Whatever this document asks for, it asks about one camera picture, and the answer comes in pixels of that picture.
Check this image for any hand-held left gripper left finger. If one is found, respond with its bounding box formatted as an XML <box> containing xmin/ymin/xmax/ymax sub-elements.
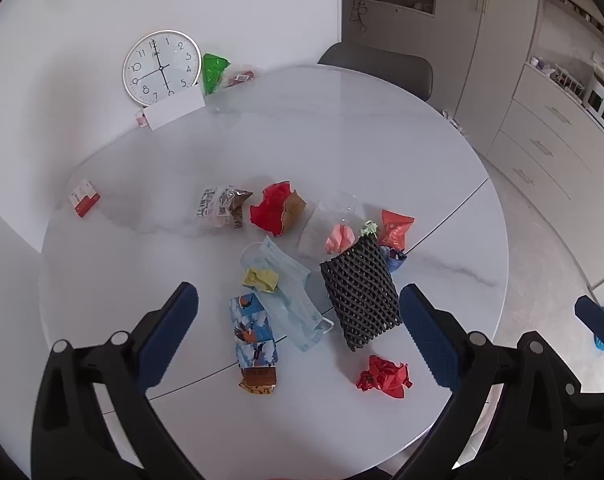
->
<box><xmin>30</xmin><ymin>281</ymin><xmax>203</xmax><ymax>480</ymax></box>

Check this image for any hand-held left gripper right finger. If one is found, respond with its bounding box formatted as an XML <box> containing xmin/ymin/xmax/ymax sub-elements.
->
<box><xmin>399</xmin><ymin>283</ymin><xmax>580</xmax><ymax>480</ymax></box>

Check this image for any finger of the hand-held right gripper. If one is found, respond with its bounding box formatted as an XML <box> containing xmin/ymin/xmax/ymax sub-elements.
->
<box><xmin>574</xmin><ymin>295</ymin><xmax>604</xmax><ymax>348</ymax></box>
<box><xmin>562</xmin><ymin>385</ymin><xmax>604</xmax><ymax>461</ymax></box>

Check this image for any black foam net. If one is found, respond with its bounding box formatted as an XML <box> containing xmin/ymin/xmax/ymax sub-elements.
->
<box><xmin>319</xmin><ymin>235</ymin><xmax>401</xmax><ymax>352</ymax></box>

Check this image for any red orange snack packet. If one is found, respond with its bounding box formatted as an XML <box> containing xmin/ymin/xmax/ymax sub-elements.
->
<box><xmin>378</xmin><ymin>209</ymin><xmax>415</xmax><ymax>252</ymax></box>

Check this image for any red crumpled paper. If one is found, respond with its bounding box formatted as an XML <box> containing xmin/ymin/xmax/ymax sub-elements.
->
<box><xmin>356</xmin><ymin>355</ymin><xmax>413</xmax><ymax>400</ymax></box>

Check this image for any blue bird print packet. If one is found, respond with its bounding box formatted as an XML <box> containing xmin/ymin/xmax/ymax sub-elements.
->
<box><xmin>229</xmin><ymin>292</ymin><xmax>279</xmax><ymax>397</ymax></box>

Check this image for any blue crumpled wrapper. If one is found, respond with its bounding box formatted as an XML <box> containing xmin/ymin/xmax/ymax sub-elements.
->
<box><xmin>379</xmin><ymin>245</ymin><xmax>409</xmax><ymax>274</ymax></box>

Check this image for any yellow crumpled paper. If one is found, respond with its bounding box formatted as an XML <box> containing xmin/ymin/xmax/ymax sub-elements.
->
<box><xmin>244</xmin><ymin>267</ymin><xmax>281</xmax><ymax>293</ymax></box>

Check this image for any blue face mask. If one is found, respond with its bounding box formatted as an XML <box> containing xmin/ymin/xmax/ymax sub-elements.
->
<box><xmin>240</xmin><ymin>236</ymin><xmax>335</xmax><ymax>353</ymax></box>

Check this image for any pink crumpled paper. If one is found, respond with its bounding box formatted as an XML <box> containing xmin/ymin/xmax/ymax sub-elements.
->
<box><xmin>325</xmin><ymin>223</ymin><xmax>356</xmax><ymax>256</ymax></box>

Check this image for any clear printed snack wrapper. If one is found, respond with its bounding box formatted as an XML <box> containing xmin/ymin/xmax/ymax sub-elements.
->
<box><xmin>197</xmin><ymin>186</ymin><xmax>254</xmax><ymax>231</ymax></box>

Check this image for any clear plastic bag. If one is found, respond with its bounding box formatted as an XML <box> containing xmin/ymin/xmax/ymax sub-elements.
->
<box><xmin>297</xmin><ymin>191</ymin><xmax>363</xmax><ymax>261</ymax></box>

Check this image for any red and white small box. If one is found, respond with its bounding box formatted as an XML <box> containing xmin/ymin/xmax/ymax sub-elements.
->
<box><xmin>70</xmin><ymin>179</ymin><xmax>102</xmax><ymax>219</ymax></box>

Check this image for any red and brown wrapper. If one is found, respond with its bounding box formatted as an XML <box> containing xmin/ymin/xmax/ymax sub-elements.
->
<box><xmin>249</xmin><ymin>181</ymin><xmax>307</xmax><ymax>237</ymax></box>

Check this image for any grey drawer unit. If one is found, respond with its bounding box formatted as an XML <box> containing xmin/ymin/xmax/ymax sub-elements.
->
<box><xmin>486</xmin><ymin>62</ymin><xmax>604</xmax><ymax>291</ymax></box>

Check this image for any white countertop appliance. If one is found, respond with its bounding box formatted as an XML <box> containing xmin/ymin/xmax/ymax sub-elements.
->
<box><xmin>584</xmin><ymin>77</ymin><xmax>604</xmax><ymax>128</ymax></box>

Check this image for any white card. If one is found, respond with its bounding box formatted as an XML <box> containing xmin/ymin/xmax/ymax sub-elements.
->
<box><xmin>143</xmin><ymin>89</ymin><xmax>206</xmax><ymax>132</ymax></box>

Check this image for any clear packet with red label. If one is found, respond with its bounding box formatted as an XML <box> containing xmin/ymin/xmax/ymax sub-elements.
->
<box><xmin>223</xmin><ymin>64</ymin><xmax>260</xmax><ymax>90</ymax></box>

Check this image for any green plastic wrapper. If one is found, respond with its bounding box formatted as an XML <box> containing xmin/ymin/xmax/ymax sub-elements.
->
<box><xmin>202</xmin><ymin>53</ymin><xmax>231</xmax><ymax>96</ymax></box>

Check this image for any tall grey cabinet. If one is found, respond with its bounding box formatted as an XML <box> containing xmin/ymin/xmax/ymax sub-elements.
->
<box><xmin>434</xmin><ymin>0</ymin><xmax>547</xmax><ymax>148</ymax></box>

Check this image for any grey chair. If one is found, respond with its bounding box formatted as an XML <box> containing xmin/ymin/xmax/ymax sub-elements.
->
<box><xmin>317</xmin><ymin>42</ymin><xmax>434</xmax><ymax>102</ymax></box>

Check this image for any grey open shelf cabinet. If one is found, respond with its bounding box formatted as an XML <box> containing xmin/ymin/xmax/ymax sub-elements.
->
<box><xmin>341</xmin><ymin>0</ymin><xmax>440</xmax><ymax>46</ymax></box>

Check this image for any white wire rack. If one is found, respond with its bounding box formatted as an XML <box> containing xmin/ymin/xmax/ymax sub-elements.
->
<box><xmin>552</xmin><ymin>65</ymin><xmax>585</xmax><ymax>96</ymax></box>

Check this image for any round white wall clock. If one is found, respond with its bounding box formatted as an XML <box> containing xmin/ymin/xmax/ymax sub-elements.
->
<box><xmin>122</xmin><ymin>30</ymin><xmax>203</xmax><ymax>107</ymax></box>

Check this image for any black hanging cable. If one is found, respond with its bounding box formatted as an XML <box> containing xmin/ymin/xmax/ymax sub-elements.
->
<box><xmin>351</xmin><ymin>0</ymin><xmax>377</xmax><ymax>31</ymax></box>

